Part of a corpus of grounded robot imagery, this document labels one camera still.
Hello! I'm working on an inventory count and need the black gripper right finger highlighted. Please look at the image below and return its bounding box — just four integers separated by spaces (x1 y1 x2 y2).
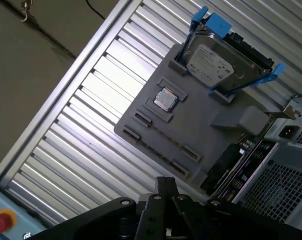
165 176 302 240

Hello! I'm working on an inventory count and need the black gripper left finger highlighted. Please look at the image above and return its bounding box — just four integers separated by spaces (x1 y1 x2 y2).
32 176 167 240

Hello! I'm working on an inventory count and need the graphics card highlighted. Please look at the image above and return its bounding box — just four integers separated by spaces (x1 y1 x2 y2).
199 138 279 201

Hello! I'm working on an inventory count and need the black PC case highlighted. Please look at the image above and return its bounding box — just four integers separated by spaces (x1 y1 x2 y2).
232 93 302 226

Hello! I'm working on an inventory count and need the grey parts rack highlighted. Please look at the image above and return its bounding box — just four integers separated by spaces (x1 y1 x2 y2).
114 43 270 193

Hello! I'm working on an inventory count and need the silver CPU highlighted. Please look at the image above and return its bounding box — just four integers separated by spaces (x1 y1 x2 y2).
153 87 178 111

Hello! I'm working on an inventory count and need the hard disk in blue carrier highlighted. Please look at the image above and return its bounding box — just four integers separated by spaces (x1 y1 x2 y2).
175 6 285 97

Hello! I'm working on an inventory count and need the metal hook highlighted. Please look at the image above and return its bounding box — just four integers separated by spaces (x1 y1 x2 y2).
20 0 33 23

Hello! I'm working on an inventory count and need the thin black cable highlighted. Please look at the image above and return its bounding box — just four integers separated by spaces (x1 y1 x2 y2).
85 0 107 20

